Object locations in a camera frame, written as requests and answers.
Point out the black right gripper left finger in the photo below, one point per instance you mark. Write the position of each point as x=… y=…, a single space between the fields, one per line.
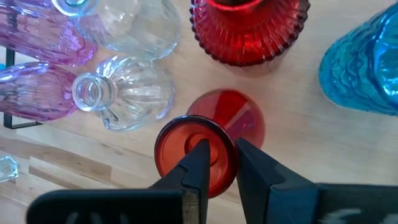
x=124 y=208

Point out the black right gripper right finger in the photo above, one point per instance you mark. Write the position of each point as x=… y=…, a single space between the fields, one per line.
x=311 y=205

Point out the red smooth bulbous glass vase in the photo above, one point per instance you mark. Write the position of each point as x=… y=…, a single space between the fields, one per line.
x=174 y=149

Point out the clear scalloped squat glass vase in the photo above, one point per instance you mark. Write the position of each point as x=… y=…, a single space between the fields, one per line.
x=133 y=93

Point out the pink bulbous glass vase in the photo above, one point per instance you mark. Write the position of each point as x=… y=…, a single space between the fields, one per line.
x=34 y=90

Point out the teal patterned glass bottle vase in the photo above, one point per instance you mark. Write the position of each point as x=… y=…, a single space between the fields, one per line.
x=360 y=62

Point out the clear ribbed cylinder glass vase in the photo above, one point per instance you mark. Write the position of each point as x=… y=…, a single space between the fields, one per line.
x=130 y=28

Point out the red ribbed glass bottle vase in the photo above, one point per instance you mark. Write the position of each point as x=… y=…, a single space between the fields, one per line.
x=248 y=34

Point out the teal round glass vase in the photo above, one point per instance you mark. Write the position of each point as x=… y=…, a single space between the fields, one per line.
x=1 y=67

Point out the pink tall swirl glass vase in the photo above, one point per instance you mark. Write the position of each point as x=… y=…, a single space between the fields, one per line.
x=40 y=34

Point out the clear square glass vase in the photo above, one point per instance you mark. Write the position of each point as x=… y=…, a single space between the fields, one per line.
x=7 y=168

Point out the wooden shelf black metal frame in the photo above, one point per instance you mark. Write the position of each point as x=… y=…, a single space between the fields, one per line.
x=311 y=140

